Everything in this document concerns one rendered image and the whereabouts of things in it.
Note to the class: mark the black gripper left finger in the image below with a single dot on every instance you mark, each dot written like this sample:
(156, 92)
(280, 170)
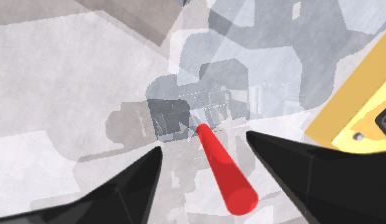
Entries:
(127, 198)

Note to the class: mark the red peg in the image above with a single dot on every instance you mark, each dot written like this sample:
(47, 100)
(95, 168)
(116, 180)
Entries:
(237, 193)

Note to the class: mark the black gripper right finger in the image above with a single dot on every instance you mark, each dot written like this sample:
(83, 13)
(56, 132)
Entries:
(327, 186)

